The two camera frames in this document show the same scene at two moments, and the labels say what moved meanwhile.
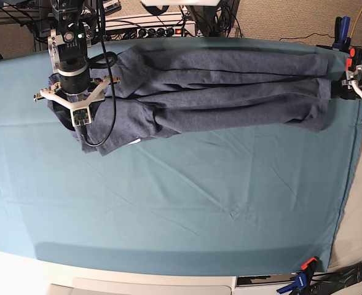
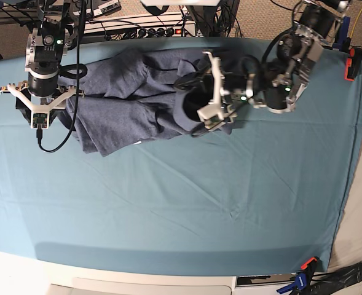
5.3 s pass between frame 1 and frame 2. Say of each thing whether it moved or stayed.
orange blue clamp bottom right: stayed
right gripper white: moved
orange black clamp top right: stayed
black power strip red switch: stayed
